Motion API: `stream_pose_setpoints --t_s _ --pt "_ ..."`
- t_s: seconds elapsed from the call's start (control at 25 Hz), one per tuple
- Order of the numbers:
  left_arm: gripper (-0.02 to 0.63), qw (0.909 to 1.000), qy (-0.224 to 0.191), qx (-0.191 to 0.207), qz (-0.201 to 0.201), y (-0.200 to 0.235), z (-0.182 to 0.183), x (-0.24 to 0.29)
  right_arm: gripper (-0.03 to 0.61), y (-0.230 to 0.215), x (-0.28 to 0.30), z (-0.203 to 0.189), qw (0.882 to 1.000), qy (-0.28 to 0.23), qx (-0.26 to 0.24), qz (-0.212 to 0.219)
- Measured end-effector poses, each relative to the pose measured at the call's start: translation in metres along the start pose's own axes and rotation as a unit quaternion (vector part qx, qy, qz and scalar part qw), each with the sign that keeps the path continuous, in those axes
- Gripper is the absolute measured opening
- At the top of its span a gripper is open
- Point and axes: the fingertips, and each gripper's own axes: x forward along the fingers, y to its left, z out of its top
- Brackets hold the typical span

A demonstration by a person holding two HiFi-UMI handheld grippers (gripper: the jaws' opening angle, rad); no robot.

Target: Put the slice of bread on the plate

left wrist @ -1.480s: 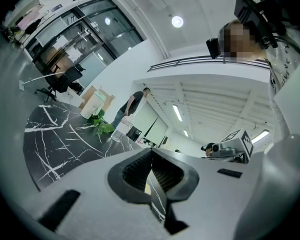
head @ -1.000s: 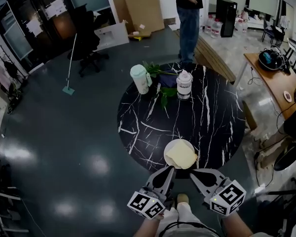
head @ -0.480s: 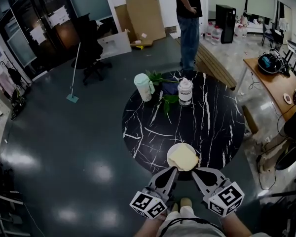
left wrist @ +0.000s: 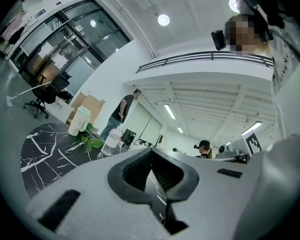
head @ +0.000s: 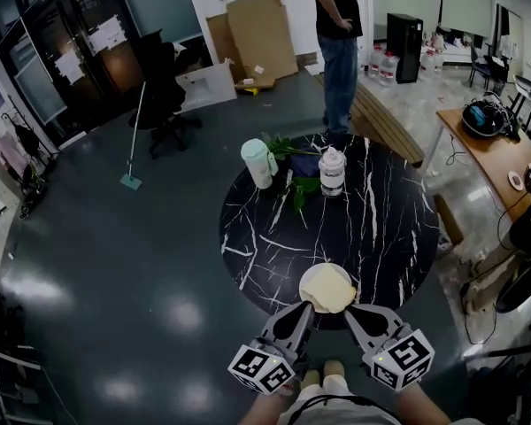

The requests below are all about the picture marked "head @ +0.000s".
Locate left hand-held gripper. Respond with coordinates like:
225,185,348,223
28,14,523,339
227,302,316,396

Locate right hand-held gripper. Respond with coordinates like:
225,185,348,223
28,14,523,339
343,304,436,391

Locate white round plate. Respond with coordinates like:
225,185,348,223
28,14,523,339
298,262,358,313

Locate pale toast bread slice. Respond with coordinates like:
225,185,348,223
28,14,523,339
301,263,356,314

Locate person's right forearm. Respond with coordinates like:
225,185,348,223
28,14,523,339
391,382,452,425

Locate person's left forearm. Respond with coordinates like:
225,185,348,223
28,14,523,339
236,390,302,425

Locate person's left beige shoe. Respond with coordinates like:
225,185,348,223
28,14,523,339
301,368,322,390

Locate person's beige shoe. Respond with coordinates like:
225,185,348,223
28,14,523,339
323,359,348,378
301,368,322,390

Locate person's right beige shoe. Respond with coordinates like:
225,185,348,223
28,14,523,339
323,359,348,378

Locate person's white trousers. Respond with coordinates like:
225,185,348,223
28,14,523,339
282,374,404,425

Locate open cardboard box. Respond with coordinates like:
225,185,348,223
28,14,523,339
433,194,465,246

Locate black round stool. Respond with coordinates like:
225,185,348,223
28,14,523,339
495,259,531,314

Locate clear jar white lid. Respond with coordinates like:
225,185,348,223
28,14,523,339
318,146,348,198

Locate dark blue cloth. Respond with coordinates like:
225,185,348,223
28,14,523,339
289,152,325,180

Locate mint green lidded canister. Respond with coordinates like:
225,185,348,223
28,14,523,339
240,138,277,189

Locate wooden desk white legs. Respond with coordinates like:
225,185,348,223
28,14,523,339
422,107,531,223

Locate wooden slatted bench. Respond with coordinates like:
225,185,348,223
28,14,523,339
313,73,426,167

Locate mop with green head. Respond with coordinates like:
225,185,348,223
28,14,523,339
119,81,148,190

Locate black helmet blue lining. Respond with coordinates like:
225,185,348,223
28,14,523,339
462,102,504,141

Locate flat cardboard piece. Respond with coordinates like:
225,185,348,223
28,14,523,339
234,75,275,97

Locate white cabinet panel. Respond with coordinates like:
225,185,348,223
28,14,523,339
175,58,239,114

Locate black office chair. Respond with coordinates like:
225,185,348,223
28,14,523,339
135,28,204,158

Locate dark blue chair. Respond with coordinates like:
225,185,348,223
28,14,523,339
468,40,511,90

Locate black equipment rack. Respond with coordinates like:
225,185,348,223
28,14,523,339
0,290,46,425

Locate large brown cardboard sheet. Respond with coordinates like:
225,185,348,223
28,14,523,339
225,0,300,81

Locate small brown cardboard sheet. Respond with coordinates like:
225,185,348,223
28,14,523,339
205,13,244,83

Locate black coat rack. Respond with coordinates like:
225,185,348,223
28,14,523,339
2,108,59,195

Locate white standing board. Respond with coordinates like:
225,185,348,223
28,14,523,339
495,2,524,62

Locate pink hanging garment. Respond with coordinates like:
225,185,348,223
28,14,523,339
0,130,28,177

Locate white roller blind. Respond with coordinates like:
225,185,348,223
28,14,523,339
440,0,493,35

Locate white paper sheet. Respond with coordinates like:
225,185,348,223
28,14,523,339
87,18,130,55
55,50,87,86

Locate black framed glass door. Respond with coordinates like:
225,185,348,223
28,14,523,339
0,0,145,150

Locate black chest cable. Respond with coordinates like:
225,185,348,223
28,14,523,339
298,393,373,416

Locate tangle of black cables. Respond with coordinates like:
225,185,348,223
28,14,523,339
486,97,524,142

